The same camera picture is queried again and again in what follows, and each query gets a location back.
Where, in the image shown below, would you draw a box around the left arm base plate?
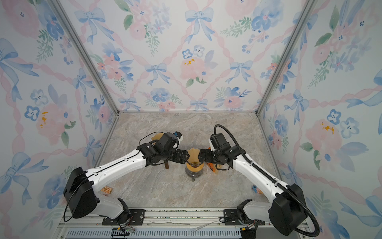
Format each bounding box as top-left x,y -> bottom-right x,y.
102,209 -> 146,226

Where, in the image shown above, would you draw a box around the orange coffee filter pack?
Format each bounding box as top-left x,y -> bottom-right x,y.
207,163 -> 221,174

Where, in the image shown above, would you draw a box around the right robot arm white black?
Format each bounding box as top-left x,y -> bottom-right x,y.
198,133 -> 308,236

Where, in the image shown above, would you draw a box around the black corrugated cable conduit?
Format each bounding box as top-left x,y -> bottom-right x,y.
213,124 -> 320,238

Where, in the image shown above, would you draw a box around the aluminium mounting rail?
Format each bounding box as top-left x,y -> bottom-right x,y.
56,207 -> 314,239

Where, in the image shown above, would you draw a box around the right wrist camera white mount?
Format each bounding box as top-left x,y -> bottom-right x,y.
209,138 -> 215,151

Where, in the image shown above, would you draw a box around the small colourful doll toy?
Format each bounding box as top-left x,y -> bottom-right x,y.
252,185 -> 264,195

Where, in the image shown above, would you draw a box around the grey glass carafe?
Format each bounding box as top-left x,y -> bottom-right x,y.
186,168 -> 203,182

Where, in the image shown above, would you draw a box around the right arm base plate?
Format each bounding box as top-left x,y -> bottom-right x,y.
219,209 -> 265,227

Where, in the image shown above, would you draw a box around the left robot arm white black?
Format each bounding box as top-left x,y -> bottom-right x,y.
63,131 -> 190,225

